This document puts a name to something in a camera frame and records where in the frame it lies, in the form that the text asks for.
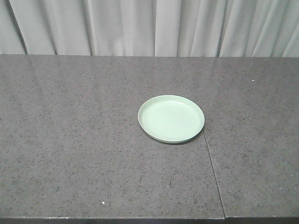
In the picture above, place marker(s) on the light green round plate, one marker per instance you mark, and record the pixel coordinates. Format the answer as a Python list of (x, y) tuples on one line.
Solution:
[(171, 119)]

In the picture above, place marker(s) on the white pleated curtain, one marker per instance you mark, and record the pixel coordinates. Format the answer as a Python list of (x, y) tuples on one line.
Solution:
[(178, 28)]

